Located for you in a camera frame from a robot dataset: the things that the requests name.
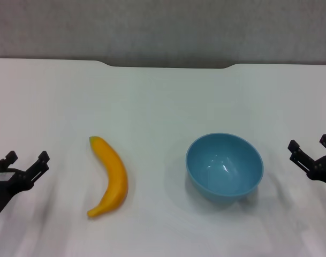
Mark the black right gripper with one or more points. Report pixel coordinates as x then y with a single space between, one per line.
323 171

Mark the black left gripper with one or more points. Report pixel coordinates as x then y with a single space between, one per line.
2 187

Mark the yellow banana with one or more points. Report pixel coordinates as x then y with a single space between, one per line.
114 174

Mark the blue plastic bowl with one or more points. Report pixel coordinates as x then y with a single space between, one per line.
224 171

